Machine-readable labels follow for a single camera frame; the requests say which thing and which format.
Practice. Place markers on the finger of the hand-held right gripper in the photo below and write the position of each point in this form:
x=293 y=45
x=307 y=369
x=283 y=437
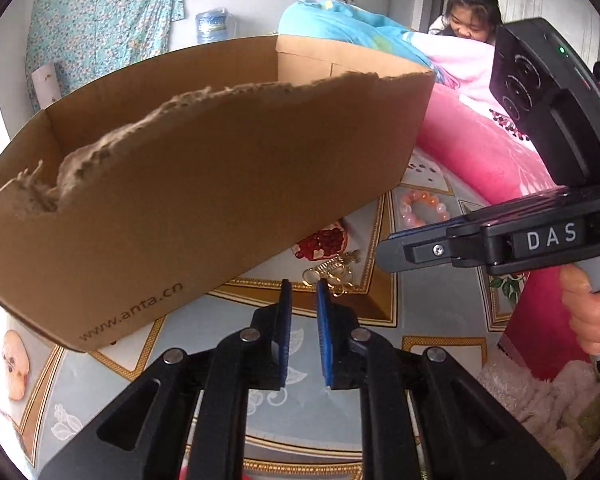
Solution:
x=415 y=252

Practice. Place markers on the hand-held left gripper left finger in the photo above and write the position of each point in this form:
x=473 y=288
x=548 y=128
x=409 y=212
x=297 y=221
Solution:
x=285 y=332

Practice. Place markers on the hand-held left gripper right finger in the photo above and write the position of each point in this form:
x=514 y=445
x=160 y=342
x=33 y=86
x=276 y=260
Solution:
x=324 y=335

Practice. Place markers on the metal earring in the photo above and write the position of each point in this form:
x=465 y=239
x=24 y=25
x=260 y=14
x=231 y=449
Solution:
x=330 y=262

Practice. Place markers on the torn brown cardboard box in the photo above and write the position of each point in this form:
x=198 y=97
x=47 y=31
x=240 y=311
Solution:
x=205 y=185

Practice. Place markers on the person's right hand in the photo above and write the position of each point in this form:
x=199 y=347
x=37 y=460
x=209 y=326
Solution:
x=592 y=320

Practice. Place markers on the pink blanket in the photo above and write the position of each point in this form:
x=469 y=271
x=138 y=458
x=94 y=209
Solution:
x=480 y=160

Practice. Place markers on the white fluffy cloth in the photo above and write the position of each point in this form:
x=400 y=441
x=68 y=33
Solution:
x=540 y=400

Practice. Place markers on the fruit print tablecloth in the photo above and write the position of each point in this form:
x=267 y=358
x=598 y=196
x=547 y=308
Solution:
x=80 y=390

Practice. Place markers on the light blue blanket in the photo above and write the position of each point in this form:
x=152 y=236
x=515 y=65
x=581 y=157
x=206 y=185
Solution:
x=340 y=22

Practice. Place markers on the blue water jug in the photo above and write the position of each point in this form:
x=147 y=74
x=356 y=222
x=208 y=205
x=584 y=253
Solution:
x=212 y=25

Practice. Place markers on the white paper roll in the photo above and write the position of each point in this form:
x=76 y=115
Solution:
x=47 y=85

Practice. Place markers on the teal floral cloth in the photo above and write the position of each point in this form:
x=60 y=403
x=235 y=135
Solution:
x=105 y=25

